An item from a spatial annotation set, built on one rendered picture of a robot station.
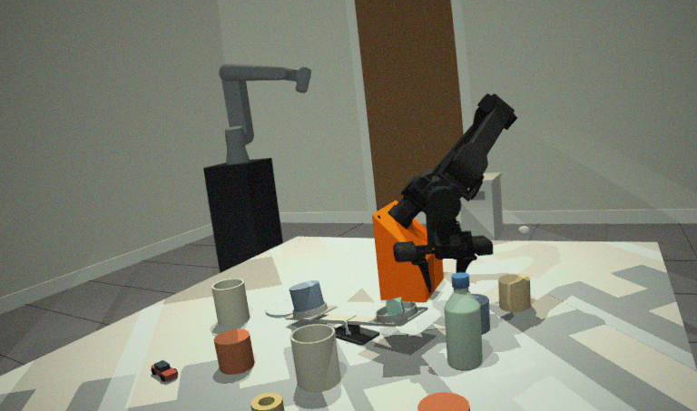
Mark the small red toy car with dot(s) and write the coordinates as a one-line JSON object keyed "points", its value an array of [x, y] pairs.
{"points": [[163, 369]]}

